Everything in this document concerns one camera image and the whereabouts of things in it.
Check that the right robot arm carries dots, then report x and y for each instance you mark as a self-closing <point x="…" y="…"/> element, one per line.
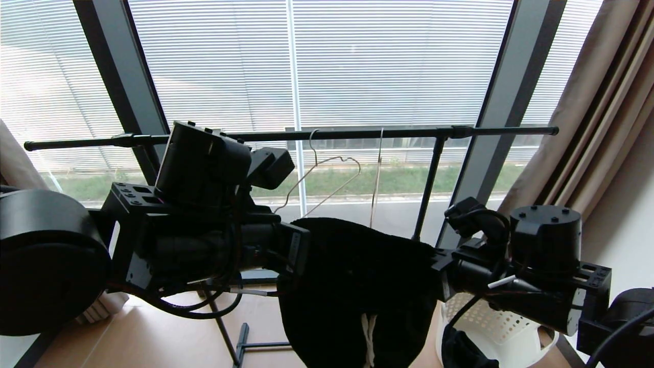
<point x="546" y="240"/>

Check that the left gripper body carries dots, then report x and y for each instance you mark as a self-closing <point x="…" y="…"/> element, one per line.
<point x="255" y="248"/>

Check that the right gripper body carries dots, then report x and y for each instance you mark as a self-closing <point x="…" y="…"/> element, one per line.
<point x="470" y="276"/>

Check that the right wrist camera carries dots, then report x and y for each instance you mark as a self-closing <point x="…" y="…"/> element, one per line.
<point x="470" y="214"/>

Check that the pink clothes hanger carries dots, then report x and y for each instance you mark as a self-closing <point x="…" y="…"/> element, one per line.
<point x="312" y="148"/>
<point x="377" y="179"/>

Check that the white laundry basket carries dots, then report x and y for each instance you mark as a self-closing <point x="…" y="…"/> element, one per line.
<point x="511" y="342"/>

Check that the black garment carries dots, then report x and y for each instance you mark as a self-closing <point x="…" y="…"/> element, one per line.
<point x="462" y="347"/>

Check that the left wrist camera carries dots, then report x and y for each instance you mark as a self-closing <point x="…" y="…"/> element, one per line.
<point x="273" y="166"/>

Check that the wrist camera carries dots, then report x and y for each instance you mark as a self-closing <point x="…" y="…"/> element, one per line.
<point x="470" y="214"/>
<point x="273" y="166"/>

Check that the black clothes rack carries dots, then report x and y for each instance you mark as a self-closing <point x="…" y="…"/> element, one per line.
<point x="357" y="134"/>

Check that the beige curtain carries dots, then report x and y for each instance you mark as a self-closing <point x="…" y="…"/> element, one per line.
<point x="15" y="158"/>
<point x="587" y="102"/>

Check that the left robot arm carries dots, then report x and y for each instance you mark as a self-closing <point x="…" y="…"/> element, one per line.
<point x="51" y="255"/>

